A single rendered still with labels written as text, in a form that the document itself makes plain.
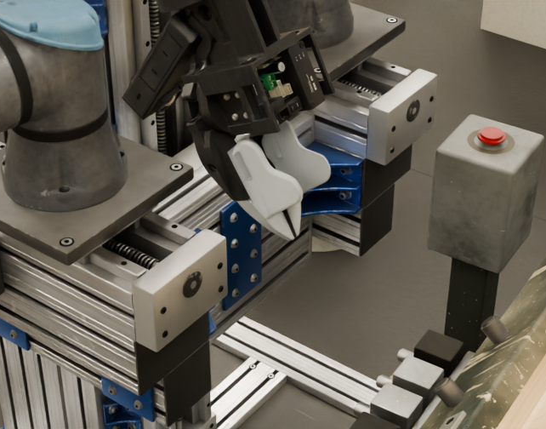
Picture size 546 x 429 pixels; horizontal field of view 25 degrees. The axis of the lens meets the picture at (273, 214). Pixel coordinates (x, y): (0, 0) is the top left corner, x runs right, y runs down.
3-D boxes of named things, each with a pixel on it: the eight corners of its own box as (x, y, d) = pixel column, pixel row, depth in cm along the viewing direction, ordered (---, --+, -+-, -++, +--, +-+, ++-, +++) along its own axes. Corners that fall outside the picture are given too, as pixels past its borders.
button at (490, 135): (483, 134, 180) (485, 122, 179) (509, 142, 178) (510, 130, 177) (471, 147, 177) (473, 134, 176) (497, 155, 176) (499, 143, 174)
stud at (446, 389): (455, 398, 146) (438, 380, 145) (469, 391, 144) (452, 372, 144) (446, 411, 144) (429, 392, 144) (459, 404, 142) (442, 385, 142)
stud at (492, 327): (499, 336, 155) (484, 318, 154) (513, 329, 153) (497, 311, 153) (491, 348, 153) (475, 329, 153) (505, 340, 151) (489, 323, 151)
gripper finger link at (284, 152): (338, 234, 93) (293, 122, 90) (281, 238, 97) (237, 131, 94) (361, 214, 95) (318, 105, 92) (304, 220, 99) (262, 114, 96)
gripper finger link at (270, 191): (314, 254, 91) (267, 140, 88) (257, 258, 95) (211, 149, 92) (338, 234, 93) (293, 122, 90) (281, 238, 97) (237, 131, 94)
